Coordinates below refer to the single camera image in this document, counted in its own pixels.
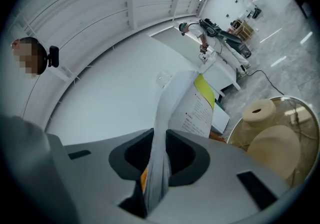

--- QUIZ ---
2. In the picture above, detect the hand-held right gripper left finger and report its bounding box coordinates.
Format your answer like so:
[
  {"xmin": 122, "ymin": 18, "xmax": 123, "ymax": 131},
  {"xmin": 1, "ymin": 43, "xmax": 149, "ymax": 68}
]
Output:
[{"xmin": 45, "ymin": 127, "xmax": 156, "ymax": 224}]

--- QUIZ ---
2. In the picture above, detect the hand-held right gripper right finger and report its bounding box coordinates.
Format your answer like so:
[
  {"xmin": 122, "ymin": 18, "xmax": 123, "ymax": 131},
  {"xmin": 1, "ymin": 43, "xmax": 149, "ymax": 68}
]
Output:
[{"xmin": 147, "ymin": 129, "xmax": 296, "ymax": 224}]

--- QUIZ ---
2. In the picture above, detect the yellow and white booklet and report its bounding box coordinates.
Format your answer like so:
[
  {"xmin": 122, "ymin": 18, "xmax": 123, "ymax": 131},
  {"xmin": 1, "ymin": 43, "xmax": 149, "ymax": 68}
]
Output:
[{"xmin": 140, "ymin": 69, "xmax": 216, "ymax": 216}]

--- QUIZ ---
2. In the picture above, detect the round glass side table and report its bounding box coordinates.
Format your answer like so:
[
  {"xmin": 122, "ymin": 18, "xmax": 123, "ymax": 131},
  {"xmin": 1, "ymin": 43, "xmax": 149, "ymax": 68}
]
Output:
[{"xmin": 226, "ymin": 95, "xmax": 320, "ymax": 189}]

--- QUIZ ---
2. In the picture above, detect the wooden side table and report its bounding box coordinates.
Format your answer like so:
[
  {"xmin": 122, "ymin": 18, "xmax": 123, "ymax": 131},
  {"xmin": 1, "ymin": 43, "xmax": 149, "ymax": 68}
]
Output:
[{"xmin": 209, "ymin": 130, "xmax": 227, "ymax": 143}]

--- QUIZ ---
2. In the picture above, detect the beige round disc base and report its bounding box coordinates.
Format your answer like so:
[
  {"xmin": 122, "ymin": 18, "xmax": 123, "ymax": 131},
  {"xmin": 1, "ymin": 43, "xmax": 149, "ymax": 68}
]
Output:
[{"xmin": 246, "ymin": 125, "xmax": 302, "ymax": 181}]

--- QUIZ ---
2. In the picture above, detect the white sink cabinet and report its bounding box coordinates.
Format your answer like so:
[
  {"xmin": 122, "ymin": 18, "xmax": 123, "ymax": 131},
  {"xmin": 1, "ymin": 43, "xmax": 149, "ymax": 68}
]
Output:
[{"xmin": 199, "ymin": 51, "xmax": 242, "ymax": 98}]

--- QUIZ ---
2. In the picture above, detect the black mesh trash bin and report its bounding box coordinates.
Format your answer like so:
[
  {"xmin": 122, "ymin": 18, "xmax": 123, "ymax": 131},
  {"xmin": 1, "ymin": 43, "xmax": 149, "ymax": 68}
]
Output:
[{"xmin": 238, "ymin": 42, "xmax": 253, "ymax": 59}]

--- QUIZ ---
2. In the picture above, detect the person's head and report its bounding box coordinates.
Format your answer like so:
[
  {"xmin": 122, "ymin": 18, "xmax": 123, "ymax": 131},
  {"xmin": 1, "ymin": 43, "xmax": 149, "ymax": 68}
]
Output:
[{"xmin": 11, "ymin": 36, "xmax": 49, "ymax": 79}]

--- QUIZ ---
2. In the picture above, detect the black bag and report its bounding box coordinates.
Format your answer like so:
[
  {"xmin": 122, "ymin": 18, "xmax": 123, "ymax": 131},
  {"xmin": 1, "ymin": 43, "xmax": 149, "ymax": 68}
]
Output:
[{"xmin": 251, "ymin": 7, "xmax": 263, "ymax": 20}]

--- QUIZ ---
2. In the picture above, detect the beige ring-shaped block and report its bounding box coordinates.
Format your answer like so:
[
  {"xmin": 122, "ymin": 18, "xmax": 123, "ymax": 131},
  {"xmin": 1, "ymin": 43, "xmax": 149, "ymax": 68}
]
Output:
[{"xmin": 241, "ymin": 98, "xmax": 277, "ymax": 129}]

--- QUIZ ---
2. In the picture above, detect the black floor cable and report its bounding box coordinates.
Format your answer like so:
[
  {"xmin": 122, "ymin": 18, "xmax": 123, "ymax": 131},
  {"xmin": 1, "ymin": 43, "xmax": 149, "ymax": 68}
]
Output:
[{"xmin": 239, "ymin": 64, "xmax": 285, "ymax": 96}]

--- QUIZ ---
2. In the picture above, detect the black head-worn camera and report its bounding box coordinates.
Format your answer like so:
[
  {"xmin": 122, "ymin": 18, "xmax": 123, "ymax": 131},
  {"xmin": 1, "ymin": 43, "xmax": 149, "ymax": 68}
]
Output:
[{"xmin": 47, "ymin": 45, "xmax": 60, "ymax": 68}]

